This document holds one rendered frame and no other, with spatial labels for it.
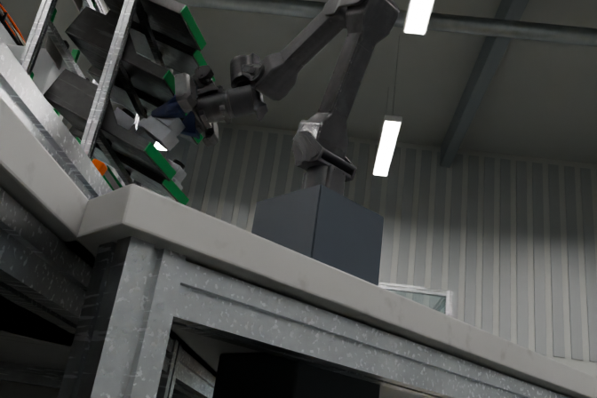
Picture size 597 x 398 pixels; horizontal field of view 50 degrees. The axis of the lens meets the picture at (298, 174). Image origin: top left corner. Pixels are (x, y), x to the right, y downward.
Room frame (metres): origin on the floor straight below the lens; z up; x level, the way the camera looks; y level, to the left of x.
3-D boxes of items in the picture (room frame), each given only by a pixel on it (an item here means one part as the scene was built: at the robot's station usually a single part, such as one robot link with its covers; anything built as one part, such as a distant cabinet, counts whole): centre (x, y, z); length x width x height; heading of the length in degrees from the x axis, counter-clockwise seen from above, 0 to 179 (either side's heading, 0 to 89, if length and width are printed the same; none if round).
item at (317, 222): (0.91, -0.04, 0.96); 0.14 x 0.14 x 0.20; 41
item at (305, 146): (0.91, -0.03, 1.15); 0.09 x 0.07 x 0.06; 132
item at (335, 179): (0.91, -0.04, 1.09); 0.07 x 0.07 x 0.06; 41
